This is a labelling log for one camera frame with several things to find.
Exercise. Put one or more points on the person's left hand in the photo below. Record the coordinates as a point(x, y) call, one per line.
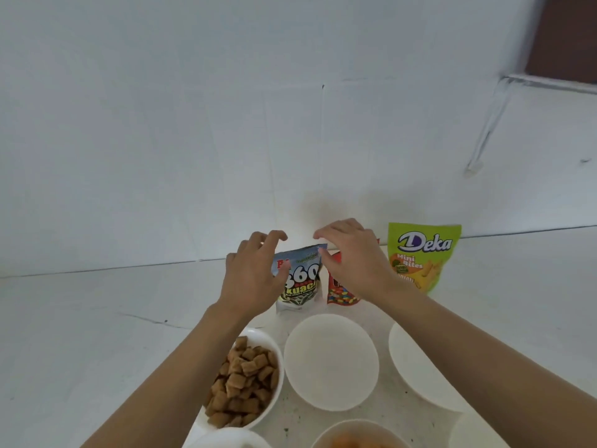
point(247, 284)

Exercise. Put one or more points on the person's right hand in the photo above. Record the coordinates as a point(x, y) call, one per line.
point(364, 270)

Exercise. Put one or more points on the person's left thumb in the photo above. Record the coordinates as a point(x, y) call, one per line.
point(281, 273)

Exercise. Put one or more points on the person's right thumb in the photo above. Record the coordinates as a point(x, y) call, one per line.
point(329, 262)

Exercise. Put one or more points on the person's left middle finger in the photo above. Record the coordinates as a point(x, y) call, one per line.
point(256, 240)

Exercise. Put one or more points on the person's right middle finger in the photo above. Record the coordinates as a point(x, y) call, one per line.
point(347, 223)

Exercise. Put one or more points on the person's left little finger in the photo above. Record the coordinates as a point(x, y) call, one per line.
point(230, 262)

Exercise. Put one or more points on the pale blue seed packet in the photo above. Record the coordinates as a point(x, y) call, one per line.
point(303, 280)

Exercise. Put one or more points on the person's right forearm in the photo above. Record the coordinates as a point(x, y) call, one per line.
point(475, 363)

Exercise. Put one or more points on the person's left forearm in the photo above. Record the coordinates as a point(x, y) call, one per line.
point(186, 377)

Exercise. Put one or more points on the red candy packet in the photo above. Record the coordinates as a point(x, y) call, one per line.
point(343, 296)

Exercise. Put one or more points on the green snack packet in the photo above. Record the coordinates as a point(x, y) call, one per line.
point(422, 244)

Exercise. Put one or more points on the white bowl with brown snacks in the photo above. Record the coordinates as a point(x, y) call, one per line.
point(273, 354)

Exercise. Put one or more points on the empty white bowl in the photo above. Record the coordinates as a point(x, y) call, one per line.
point(228, 439)
point(471, 433)
point(415, 363)
point(331, 363)

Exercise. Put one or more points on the pile of brown pillow snacks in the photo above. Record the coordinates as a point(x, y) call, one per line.
point(245, 382)

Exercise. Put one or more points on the white bowl with orange snacks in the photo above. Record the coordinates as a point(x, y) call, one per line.
point(326, 436)

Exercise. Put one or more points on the pile of orange snacks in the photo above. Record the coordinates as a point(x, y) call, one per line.
point(359, 442)

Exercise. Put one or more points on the dark brown door panel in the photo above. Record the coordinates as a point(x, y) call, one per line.
point(564, 37)

